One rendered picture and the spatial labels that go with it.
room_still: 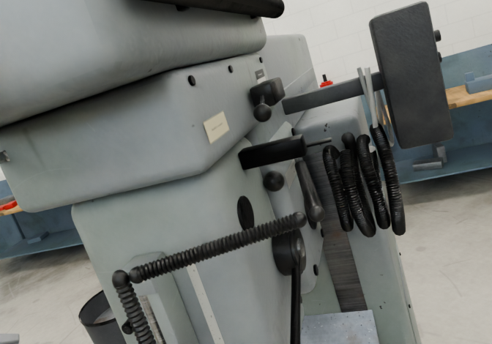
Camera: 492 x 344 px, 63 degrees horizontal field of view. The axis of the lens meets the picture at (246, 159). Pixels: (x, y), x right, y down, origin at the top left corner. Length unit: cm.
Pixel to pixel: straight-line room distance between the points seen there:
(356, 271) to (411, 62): 50
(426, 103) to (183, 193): 40
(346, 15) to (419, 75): 401
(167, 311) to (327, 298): 60
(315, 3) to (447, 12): 132
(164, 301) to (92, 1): 30
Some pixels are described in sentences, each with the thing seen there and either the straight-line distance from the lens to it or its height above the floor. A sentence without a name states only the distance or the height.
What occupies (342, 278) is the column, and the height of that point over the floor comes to 120.
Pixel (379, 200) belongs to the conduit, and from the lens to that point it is 69.
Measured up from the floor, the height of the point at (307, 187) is 159.
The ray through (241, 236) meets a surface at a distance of 33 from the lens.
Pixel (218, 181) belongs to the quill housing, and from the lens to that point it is 43.
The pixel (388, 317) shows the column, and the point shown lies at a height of 109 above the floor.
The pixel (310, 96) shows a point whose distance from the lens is 74.
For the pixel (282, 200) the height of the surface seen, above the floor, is 151.
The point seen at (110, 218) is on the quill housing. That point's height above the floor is 160.
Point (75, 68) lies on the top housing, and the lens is 29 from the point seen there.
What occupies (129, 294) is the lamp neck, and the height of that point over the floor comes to 157.
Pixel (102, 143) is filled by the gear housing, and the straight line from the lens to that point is 41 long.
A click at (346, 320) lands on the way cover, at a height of 109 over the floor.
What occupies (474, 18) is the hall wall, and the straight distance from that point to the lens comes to 477.
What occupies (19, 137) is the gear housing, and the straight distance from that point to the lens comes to 47.
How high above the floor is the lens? 171
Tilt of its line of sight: 12 degrees down
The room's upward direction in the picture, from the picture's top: 18 degrees counter-clockwise
